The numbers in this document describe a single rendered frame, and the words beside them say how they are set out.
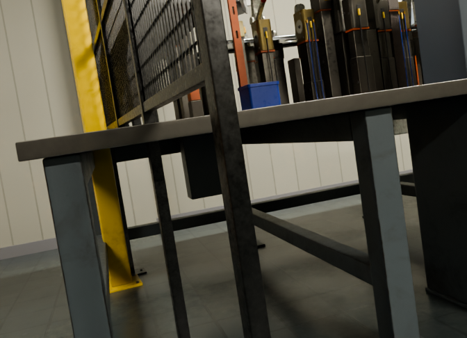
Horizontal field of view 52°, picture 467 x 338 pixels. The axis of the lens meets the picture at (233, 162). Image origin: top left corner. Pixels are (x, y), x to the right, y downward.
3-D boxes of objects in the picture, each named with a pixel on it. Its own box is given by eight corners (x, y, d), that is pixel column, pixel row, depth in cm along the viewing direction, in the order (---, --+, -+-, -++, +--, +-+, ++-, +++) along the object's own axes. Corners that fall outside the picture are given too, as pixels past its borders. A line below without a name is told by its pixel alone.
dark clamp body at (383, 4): (387, 97, 205) (375, 5, 203) (405, 94, 194) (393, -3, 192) (372, 99, 203) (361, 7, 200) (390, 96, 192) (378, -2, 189)
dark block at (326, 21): (334, 103, 194) (320, -2, 191) (344, 101, 188) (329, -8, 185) (324, 105, 193) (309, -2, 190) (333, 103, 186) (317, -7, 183)
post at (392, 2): (402, 94, 204) (389, -2, 201) (409, 92, 199) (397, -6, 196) (392, 95, 202) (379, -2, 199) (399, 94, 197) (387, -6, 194)
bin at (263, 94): (271, 111, 162) (267, 84, 162) (283, 108, 153) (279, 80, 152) (240, 115, 159) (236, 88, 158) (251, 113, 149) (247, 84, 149)
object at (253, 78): (260, 115, 205) (249, 47, 203) (263, 115, 201) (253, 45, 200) (244, 117, 203) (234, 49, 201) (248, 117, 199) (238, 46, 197)
